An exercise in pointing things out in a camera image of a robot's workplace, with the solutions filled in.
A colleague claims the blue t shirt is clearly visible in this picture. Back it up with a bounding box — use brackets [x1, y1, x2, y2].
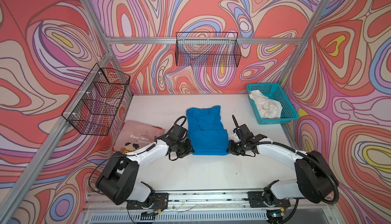
[186, 106, 229, 156]

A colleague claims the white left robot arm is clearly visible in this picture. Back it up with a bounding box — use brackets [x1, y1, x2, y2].
[91, 116, 194, 211]

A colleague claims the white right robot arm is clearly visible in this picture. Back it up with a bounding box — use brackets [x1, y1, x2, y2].
[227, 118, 340, 208]

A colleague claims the white crumpled t shirt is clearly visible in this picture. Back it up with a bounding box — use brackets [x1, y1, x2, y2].
[249, 90, 283, 119]

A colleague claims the pink folded t shirt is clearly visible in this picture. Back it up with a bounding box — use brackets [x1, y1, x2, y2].
[112, 120, 164, 153]

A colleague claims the teal plastic basket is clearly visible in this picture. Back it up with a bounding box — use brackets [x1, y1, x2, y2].
[246, 83, 299, 125]

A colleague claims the black wire basket left wall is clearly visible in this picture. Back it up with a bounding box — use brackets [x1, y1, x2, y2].
[62, 64, 130, 136]

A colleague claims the black wire basket wall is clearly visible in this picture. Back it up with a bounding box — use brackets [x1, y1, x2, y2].
[175, 31, 242, 67]
[62, 64, 130, 136]

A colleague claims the black wire basket back wall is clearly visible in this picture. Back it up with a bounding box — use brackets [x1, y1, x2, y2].
[175, 31, 242, 67]

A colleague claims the aluminium horizontal frame bar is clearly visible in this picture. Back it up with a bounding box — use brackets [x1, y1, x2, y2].
[106, 37, 303, 45]

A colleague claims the aluminium right frame post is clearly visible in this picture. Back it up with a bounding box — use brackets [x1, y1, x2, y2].
[278, 0, 332, 87]

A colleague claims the aluminium left diagonal frame bar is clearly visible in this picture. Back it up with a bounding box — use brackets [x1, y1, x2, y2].
[1, 51, 113, 224]

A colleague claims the aluminium corner frame post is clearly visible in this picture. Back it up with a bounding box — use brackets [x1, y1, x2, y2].
[71, 0, 135, 98]

